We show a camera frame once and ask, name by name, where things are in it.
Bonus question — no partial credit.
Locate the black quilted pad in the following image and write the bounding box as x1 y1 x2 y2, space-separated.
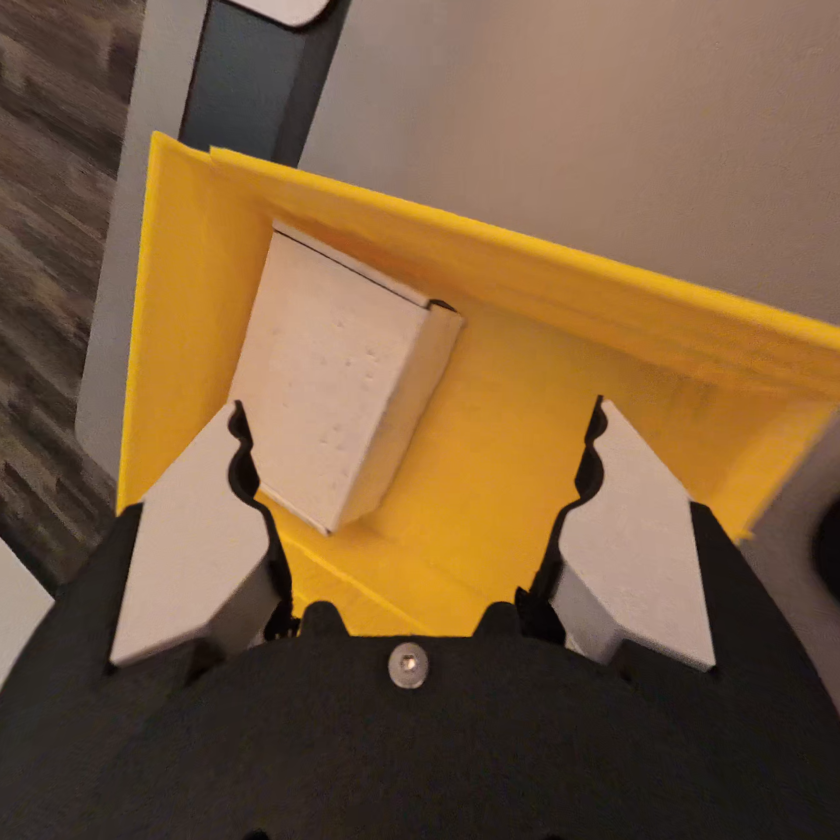
810 499 840 585

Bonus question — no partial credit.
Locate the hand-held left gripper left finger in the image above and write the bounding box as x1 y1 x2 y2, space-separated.
108 400 294 669

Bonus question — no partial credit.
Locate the yellow plastic bin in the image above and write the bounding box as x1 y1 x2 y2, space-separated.
117 130 840 639

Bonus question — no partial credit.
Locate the white sheet stand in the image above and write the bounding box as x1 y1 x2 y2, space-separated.
226 0 336 28

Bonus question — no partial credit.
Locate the white cardboard mailer box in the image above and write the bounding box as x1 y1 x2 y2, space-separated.
226 220 466 536

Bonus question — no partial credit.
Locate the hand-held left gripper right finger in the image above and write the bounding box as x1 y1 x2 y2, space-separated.
515 395 718 672

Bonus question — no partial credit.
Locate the black desk mat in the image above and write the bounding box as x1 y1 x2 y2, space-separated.
177 0 352 168

